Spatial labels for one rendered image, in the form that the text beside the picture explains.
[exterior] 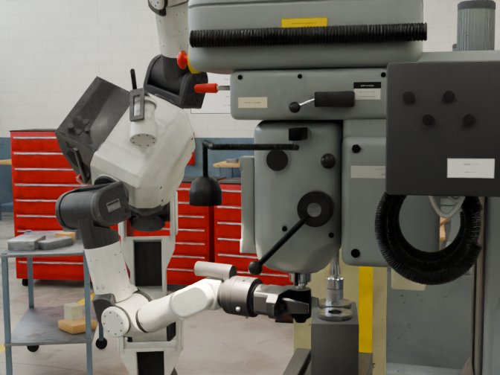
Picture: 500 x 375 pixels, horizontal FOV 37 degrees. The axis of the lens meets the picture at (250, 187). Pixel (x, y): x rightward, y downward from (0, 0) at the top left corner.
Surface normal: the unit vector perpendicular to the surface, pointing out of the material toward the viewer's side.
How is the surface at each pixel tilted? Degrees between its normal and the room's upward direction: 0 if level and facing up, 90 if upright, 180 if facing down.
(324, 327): 90
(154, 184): 112
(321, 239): 90
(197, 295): 93
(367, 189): 90
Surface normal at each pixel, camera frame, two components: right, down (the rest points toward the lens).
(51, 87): -0.24, 0.11
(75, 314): 0.69, 0.07
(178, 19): 0.56, 0.50
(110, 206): 0.82, -0.10
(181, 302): -0.47, 0.15
